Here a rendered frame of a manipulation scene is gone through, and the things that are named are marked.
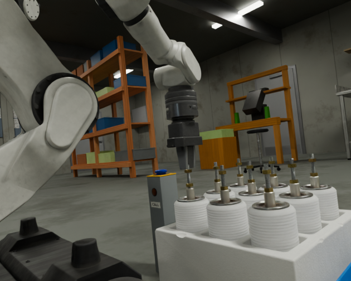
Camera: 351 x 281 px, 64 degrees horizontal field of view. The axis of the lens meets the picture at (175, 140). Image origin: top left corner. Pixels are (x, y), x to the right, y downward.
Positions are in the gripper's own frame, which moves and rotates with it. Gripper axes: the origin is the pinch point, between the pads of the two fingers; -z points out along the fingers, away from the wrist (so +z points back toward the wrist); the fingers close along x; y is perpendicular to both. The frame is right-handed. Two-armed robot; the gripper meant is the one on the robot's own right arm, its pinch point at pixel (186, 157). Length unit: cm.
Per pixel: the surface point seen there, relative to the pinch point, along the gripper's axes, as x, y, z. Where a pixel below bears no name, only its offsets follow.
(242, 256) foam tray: -11.0, -19.3, -19.9
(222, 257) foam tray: -10.1, -14.2, -21.4
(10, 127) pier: 292, 865, 124
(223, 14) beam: 424, 192, 254
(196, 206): -2.8, -3.8, -12.6
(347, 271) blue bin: 0.8, -35.3, -24.6
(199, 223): -2.7, -4.0, -16.9
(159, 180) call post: 3.1, 13.6, -6.7
